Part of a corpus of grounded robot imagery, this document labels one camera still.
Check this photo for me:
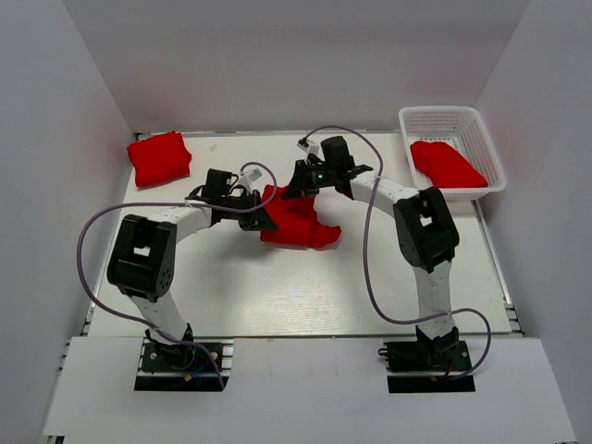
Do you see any white plastic mesh basket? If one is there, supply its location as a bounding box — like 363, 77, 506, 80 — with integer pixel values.
399, 105, 506, 201

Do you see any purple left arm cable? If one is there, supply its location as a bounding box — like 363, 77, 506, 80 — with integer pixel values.
76, 161, 278, 388

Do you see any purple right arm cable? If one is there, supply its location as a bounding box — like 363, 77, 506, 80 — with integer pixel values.
295, 124, 492, 380

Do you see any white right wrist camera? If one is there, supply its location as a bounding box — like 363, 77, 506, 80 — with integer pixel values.
297, 137, 320, 159

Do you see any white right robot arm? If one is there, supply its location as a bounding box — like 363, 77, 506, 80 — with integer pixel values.
281, 136, 460, 369

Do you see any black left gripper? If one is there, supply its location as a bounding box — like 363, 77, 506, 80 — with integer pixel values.
221, 189, 278, 231

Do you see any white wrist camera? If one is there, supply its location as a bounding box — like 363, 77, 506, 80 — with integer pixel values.
297, 137, 320, 159
237, 167, 263, 192

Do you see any red t-shirt in basket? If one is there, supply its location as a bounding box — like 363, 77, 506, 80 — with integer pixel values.
411, 141, 488, 189

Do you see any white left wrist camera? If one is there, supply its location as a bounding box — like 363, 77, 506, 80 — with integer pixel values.
237, 167, 263, 192

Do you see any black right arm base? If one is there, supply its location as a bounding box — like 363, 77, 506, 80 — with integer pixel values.
377, 340, 475, 394

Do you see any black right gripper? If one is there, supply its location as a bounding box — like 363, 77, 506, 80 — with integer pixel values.
282, 159, 338, 200

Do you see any red t-shirt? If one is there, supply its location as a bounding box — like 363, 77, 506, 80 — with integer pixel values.
411, 141, 488, 189
127, 131, 192, 188
260, 187, 342, 249

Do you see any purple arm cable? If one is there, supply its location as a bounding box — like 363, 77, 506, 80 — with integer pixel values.
295, 124, 492, 380
76, 161, 278, 388

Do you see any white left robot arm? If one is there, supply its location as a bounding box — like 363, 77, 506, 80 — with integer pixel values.
107, 162, 278, 369

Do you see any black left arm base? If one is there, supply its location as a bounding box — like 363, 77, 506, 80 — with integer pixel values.
134, 339, 233, 392

